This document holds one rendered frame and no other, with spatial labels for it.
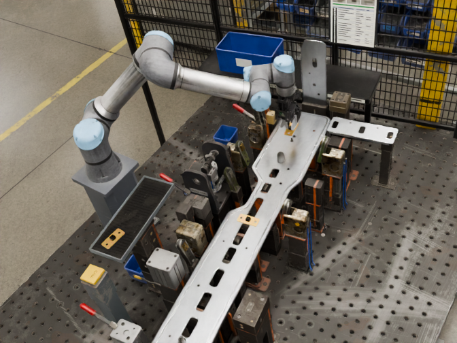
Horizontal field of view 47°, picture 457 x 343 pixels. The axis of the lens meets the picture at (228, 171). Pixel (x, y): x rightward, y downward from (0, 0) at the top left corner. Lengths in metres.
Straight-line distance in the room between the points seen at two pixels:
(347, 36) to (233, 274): 1.27
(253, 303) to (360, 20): 1.37
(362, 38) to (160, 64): 1.07
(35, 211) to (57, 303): 1.53
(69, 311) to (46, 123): 2.44
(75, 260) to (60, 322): 0.31
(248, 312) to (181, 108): 2.68
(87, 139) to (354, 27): 1.29
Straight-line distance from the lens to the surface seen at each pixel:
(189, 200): 2.04
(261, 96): 1.89
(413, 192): 2.53
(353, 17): 2.52
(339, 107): 2.42
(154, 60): 1.87
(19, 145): 4.46
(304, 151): 2.26
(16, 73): 5.37
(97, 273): 1.83
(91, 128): 2.09
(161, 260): 1.85
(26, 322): 2.43
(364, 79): 2.58
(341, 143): 2.32
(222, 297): 1.85
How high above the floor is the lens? 2.58
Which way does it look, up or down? 45 degrees down
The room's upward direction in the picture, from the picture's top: 12 degrees counter-clockwise
